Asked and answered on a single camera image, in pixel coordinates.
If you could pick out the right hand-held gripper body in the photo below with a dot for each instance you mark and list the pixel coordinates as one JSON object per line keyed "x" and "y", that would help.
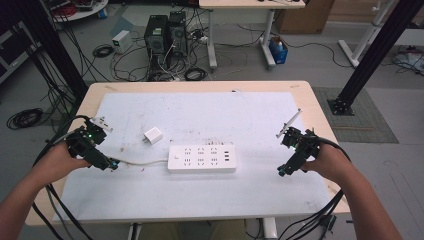
{"x": 304, "y": 145}

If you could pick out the white power strip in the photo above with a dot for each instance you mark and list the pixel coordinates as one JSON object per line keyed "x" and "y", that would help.
{"x": 201, "y": 166}

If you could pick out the round white table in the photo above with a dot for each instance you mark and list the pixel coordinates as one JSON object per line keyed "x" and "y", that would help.
{"x": 90, "y": 11}

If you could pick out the white table mat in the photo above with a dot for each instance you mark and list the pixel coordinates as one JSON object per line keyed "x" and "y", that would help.
{"x": 233, "y": 196}

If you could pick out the blue box with bottle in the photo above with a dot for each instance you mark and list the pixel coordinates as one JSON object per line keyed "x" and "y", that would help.
{"x": 278, "y": 51}

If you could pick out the person's left hand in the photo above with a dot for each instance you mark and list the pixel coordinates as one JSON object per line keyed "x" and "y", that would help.
{"x": 56, "y": 161}

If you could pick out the grey floor carpet mat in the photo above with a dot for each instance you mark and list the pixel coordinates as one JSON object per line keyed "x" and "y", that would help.
{"x": 366, "y": 123}

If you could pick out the white charger adapter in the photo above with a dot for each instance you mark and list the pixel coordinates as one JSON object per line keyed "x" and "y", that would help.
{"x": 154, "y": 135}

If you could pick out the black computer tower green label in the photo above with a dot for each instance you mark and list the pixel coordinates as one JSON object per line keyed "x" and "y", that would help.
{"x": 156, "y": 36}

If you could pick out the small white box device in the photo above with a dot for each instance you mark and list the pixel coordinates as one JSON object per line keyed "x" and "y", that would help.
{"x": 121, "y": 40}

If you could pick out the black metal frame column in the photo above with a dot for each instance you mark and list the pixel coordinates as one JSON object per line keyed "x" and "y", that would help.
{"x": 373, "y": 56}
{"x": 56, "y": 50}

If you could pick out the person's right hand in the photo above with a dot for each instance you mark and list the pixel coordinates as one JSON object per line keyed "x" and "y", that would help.
{"x": 331, "y": 165}

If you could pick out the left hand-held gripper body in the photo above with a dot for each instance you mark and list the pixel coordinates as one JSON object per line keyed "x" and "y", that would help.
{"x": 87, "y": 143}

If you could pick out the wooden table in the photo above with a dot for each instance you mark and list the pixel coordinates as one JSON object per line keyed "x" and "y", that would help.
{"x": 200, "y": 86}

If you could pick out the brown cardboard box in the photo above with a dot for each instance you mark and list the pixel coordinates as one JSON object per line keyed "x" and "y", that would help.
{"x": 303, "y": 16}

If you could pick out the wooden desk white legs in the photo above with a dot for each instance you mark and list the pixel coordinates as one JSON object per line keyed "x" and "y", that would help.
{"x": 250, "y": 3}

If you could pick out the white metal stand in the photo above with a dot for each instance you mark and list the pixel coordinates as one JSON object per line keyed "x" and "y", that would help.
{"x": 366, "y": 36}

